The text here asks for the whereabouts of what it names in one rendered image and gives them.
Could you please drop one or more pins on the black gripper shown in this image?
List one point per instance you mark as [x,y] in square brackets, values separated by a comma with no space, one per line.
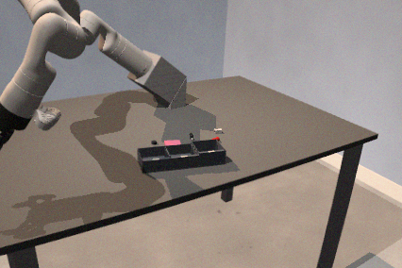
[7,120]

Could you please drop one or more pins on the dark grey rack of three bins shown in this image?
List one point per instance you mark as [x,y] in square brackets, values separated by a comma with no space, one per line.
[181,156]

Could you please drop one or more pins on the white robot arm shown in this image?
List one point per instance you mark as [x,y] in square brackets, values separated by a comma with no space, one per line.
[25,91]

